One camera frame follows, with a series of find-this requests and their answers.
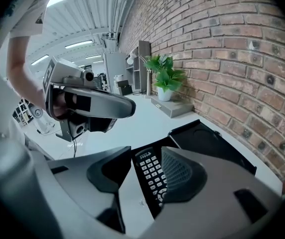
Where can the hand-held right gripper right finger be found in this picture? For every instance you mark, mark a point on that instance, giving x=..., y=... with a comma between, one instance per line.
x=219, y=190

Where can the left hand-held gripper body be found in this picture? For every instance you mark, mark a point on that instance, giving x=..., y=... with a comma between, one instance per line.
x=65, y=71

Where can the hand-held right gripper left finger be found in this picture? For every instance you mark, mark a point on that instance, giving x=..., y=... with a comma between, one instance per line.
x=77, y=183

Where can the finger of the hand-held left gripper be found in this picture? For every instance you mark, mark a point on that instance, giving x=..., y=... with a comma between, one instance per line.
x=107, y=103

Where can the black box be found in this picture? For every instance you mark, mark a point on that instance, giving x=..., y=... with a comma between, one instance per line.
x=207, y=143

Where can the black remote control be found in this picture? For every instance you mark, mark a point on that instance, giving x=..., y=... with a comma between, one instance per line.
x=147, y=173

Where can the person's left forearm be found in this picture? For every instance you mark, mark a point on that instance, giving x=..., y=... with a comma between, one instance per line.
x=23, y=68

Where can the person's left hand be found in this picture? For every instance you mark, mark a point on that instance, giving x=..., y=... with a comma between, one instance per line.
x=58, y=106

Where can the black desk organizer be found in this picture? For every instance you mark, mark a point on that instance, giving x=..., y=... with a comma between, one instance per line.
x=125, y=87

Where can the white round container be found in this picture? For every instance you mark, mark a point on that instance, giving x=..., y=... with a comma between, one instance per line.
x=119, y=78

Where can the white cabinet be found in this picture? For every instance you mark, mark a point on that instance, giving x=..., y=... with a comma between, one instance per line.
x=115, y=66

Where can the silver desk lamp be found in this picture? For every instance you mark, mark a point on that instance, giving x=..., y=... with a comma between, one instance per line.
x=130, y=58

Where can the grey shelf unit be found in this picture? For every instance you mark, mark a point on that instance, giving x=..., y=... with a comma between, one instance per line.
x=143, y=58

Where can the white printed t-shirt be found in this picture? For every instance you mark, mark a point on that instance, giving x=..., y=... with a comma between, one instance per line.
x=30, y=21

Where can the green potted plant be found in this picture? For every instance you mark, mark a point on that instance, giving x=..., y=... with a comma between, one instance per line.
x=167, y=78

